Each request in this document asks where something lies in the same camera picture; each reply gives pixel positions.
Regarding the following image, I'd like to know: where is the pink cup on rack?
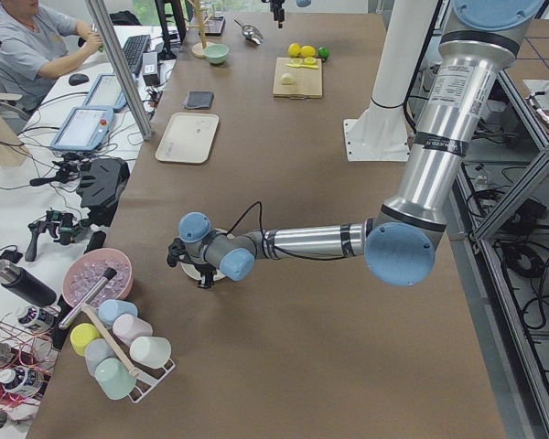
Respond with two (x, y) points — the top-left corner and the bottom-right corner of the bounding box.
(113, 314), (153, 347)

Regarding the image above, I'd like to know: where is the blue teach pendant near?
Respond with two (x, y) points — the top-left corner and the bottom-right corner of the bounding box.
(50, 106), (114, 152)

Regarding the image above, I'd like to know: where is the black thermos bottle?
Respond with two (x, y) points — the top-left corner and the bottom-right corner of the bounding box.
(0, 259), (57, 307)

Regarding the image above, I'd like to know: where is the folded grey cloth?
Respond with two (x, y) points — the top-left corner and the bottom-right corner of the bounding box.
(183, 91), (214, 110)

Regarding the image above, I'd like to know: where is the mint green bowl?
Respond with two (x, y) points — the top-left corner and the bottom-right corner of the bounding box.
(204, 44), (230, 66)

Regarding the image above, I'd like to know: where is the metal ice scoop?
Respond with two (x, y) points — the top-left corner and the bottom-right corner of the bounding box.
(234, 19), (264, 46)

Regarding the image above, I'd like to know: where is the aluminium frame post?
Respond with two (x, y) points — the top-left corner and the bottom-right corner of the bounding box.
(85, 0), (153, 141)

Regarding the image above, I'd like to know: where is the whole lemon lower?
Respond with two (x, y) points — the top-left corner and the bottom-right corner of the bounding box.
(299, 45), (318, 59)

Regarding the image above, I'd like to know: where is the white cup on rack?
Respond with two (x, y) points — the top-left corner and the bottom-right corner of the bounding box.
(130, 336), (172, 369)

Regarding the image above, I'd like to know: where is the mint cup on rack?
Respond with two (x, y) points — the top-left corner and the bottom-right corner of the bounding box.
(94, 358), (136, 400)

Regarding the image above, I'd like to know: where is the black keyboard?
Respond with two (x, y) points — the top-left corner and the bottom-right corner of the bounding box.
(123, 35), (150, 76)

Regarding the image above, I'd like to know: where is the whole lemon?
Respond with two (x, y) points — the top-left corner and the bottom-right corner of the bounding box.
(287, 43), (302, 58)
(299, 45), (318, 59)

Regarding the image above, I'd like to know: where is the green lime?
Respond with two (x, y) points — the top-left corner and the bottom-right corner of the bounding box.
(318, 47), (330, 62)

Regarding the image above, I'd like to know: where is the black monitor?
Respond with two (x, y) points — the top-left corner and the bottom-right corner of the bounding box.
(155, 0), (187, 60)

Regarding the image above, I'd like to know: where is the seated person grey shirt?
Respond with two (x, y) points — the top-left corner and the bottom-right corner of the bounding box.
(0, 1), (103, 112)

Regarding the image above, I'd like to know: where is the cream rabbit serving tray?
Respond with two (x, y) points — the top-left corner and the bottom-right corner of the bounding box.
(155, 112), (220, 165)

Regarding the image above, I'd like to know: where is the yellow plastic knife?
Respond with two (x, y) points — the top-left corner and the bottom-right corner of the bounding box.
(285, 63), (319, 70)

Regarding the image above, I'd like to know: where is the pink bowl of ice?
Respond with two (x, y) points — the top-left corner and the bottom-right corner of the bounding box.
(62, 248), (134, 307)

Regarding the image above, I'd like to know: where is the wooden cup tree stand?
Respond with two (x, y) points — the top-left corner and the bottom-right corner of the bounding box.
(187, 0), (214, 59)

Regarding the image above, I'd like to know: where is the black computer mouse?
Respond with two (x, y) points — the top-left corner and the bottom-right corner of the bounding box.
(68, 73), (90, 86)

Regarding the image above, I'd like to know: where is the blue cup on rack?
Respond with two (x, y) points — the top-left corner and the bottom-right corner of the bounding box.
(97, 299), (138, 327)

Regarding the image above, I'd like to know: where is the beige round shallow bowl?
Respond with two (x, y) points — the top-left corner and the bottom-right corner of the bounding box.
(178, 227), (232, 283)

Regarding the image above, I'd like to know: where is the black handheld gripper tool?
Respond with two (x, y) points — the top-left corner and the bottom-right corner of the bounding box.
(24, 209), (92, 262)

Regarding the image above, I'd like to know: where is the grey cup on rack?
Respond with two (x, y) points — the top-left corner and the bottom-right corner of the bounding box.
(84, 338), (116, 377)

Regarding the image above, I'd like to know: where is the steel muddler black tip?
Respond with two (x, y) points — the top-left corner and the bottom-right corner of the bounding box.
(58, 267), (117, 330)

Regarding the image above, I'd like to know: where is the white wire cup rack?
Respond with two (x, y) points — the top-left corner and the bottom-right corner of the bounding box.
(82, 305), (177, 403)

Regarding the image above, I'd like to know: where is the blue teach pendant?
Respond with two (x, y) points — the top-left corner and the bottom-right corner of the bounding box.
(50, 106), (114, 152)
(83, 74), (126, 112)

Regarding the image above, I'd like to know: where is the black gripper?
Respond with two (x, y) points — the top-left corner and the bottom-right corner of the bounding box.
(269, 0), (285, 28)
(193, 263), (218, 289)

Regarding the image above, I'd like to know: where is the white steamed bun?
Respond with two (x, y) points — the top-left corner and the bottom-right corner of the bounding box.
(279, 72), (296, 86)

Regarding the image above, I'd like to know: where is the whole lemon upper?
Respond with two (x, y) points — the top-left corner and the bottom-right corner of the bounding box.
(287, 43), (302, 58)

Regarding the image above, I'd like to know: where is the yellow cup on rack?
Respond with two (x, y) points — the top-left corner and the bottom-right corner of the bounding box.
(70, 323), (102, 357)

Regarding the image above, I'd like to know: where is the blue teach pendant far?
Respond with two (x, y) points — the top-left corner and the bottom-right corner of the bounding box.
(83, 74), (126, 112)

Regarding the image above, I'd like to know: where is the wooden cutting board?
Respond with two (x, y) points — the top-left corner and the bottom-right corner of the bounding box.
(273, 57), (323, 99)

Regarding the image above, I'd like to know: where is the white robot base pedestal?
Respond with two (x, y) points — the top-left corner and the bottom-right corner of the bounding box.
(344, 0), (440, 162)

